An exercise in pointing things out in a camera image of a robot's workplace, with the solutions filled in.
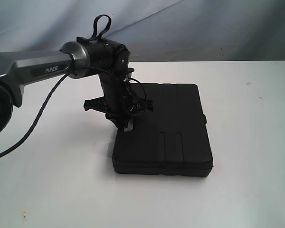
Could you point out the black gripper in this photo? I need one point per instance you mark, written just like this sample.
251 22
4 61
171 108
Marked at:
127 107

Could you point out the black plastic tool case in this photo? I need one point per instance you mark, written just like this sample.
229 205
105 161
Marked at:
171 139

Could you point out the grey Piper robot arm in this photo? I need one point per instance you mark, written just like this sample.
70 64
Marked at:
107 59

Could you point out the grey backdrop cloth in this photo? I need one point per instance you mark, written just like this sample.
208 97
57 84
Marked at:
153 30

